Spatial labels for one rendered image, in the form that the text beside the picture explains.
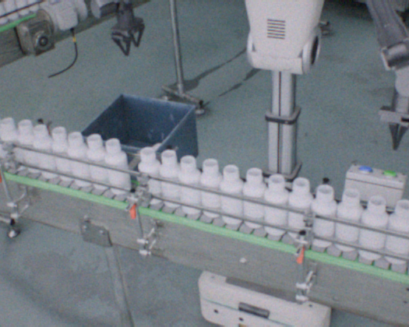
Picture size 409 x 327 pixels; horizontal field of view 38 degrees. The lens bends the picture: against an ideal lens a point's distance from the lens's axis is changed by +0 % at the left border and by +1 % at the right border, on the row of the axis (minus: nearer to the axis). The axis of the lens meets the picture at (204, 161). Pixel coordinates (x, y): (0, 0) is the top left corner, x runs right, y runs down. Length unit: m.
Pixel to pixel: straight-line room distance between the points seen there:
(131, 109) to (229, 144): 1.38
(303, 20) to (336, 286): 0.80
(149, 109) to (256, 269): 0.90
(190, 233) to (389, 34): 0.71
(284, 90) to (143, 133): 0.62
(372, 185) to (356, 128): 2.23
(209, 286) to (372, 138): 1.66
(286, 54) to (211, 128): 1.89
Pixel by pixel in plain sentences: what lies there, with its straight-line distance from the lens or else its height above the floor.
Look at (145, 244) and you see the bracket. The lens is 1.62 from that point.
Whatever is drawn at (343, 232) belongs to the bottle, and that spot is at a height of 1.06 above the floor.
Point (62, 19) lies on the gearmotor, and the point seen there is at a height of 1.00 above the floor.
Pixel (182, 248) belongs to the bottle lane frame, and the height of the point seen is 0.89.
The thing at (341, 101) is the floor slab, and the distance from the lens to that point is 4.01.
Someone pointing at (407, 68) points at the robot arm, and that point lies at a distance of 1.40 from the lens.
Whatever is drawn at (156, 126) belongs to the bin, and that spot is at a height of 0.83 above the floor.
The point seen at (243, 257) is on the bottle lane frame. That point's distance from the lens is 1.57.
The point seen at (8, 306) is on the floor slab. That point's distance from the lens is 2.88.
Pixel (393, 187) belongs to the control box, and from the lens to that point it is 1.52.
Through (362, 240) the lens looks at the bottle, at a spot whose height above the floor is 1.06.
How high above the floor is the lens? 2.05
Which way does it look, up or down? 36 degrees down
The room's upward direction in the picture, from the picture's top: 5 degrees counter-clockwise
